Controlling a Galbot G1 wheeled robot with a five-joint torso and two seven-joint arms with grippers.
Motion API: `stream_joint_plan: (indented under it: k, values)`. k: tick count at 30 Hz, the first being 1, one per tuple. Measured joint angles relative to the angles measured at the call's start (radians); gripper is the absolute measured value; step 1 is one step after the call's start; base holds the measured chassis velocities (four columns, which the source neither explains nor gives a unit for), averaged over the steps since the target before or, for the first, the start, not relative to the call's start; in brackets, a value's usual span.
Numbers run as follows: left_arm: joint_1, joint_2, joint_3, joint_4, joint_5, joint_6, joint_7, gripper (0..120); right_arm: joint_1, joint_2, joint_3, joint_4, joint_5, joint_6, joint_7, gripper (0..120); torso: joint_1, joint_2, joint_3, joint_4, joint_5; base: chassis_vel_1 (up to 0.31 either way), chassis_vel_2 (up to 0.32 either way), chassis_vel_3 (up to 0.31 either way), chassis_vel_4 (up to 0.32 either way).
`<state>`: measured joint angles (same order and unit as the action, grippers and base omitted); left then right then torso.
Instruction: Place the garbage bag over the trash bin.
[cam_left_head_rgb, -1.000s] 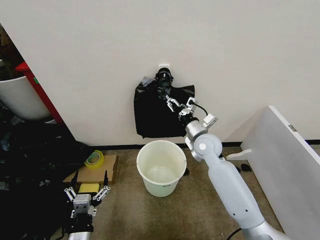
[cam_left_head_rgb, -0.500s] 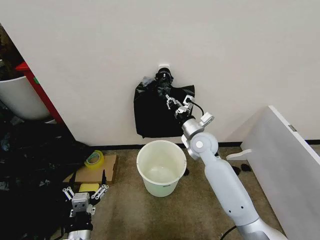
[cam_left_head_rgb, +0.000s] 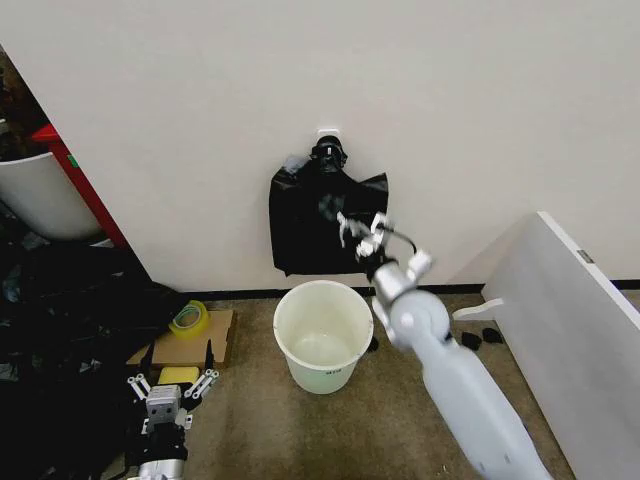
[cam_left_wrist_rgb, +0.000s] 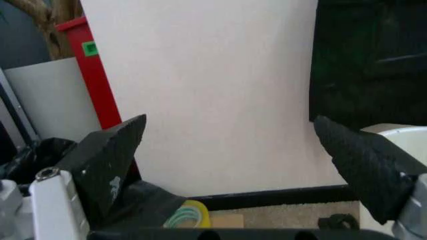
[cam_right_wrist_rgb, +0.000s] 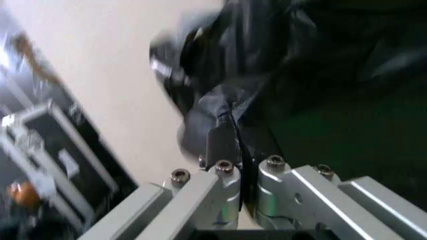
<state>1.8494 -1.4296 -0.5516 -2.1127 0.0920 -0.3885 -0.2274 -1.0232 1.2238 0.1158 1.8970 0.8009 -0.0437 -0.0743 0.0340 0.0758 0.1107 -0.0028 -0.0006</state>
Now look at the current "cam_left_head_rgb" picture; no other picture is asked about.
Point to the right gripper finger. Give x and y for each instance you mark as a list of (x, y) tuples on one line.
[(344, 226), (380, 222)]

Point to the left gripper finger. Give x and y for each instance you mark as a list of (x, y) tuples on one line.
[(141, 380), (205, 376)]

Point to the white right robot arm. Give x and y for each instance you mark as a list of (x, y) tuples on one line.
[(450, 370)]

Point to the black garbage bag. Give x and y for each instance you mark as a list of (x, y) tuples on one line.
[(305, 230)]

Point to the white plastic trash bin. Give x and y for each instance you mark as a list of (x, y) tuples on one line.
[(322, 345)]

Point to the large white bin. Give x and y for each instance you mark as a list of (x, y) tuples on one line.
[(40, 200)]

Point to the yellow sponge block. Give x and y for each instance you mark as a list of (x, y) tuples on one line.
[(178, 375)]

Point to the brown cardboard sheet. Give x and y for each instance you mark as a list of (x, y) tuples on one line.
[(220, 335)]

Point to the yellow tape roll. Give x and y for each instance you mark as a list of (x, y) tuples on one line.
[(189, 322)]

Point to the small black scrap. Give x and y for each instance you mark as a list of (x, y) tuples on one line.
[(471, 341), (491, 335), (374, 344)]

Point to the white curved strip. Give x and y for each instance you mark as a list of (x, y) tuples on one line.
[(475, 310)]

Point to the white panel board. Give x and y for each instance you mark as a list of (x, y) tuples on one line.
[(565, 345)]

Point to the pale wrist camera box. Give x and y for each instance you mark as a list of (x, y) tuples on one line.
[(368, 248), (164, 404)]

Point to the white wall hook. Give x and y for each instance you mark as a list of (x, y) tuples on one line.
[(328, 132)]

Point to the red frame board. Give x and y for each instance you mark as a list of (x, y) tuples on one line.
[(85, 190)]

